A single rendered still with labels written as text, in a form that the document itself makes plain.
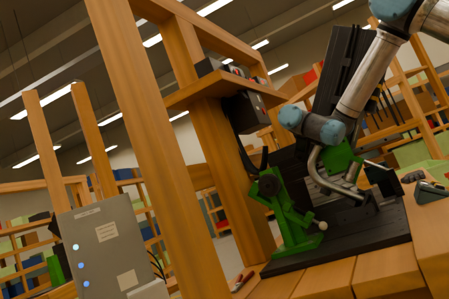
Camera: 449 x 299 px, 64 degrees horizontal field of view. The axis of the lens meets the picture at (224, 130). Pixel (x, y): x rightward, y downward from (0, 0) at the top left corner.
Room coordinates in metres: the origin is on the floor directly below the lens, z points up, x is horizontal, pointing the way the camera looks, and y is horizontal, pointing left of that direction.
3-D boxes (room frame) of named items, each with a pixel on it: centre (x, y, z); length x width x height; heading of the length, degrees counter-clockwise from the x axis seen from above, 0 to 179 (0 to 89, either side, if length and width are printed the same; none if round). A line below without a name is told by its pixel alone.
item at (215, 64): (1.33, -0.04, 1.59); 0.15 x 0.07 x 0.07; 157
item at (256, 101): (1.49, -0.12, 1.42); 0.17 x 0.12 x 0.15; 157
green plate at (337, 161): (1.42, -0.38, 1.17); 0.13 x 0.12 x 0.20; 157
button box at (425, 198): (1.22, -0.55, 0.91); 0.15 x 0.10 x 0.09; 157
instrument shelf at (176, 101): (1.61, -0.11, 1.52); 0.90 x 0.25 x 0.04; 157
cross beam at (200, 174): (1.66, -0.01, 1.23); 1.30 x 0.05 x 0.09; 157
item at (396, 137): (1.55, -0.48, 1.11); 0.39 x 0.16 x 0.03; 67
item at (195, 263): (1.63, -0.08, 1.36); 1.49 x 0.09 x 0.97; 157
